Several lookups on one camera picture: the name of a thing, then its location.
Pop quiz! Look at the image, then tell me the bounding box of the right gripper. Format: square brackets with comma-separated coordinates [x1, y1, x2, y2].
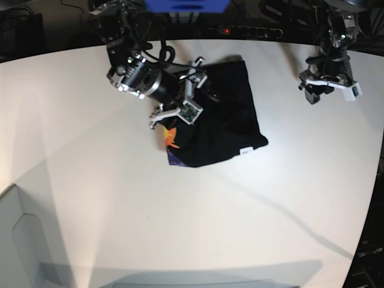
[149, 57, 208, 129]

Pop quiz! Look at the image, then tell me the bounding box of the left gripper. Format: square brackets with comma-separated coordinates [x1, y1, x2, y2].
[299, 55, 357, 104]

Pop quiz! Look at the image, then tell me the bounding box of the black T-shirt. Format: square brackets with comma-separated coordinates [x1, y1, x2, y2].
[162, 60, 268, 168]

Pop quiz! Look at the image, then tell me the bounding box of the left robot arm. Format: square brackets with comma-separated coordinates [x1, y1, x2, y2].
[299, 1, 372, 104]

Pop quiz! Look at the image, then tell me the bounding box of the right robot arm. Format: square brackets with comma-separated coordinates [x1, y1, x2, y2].
[88, 1, 208, 128]

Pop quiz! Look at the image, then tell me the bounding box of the white shirt label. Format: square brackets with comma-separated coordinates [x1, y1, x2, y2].
[239, 146, 254, 155]

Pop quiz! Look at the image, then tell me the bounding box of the black power strip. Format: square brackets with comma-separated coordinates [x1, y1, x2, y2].
[206, 26, 283, 40]

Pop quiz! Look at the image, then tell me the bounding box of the blue box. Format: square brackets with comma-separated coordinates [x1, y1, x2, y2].
[145, 0, 230, 13]

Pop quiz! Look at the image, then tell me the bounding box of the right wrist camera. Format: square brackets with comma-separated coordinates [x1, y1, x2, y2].
[178, 100, 203, 125]

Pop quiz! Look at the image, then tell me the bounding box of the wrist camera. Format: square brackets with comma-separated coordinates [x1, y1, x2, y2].
[178, 100, 203, 125]
[343, 82, 362, 101]

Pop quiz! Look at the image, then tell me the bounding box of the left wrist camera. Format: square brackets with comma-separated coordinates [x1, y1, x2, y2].
[343, 82, 362, 101]

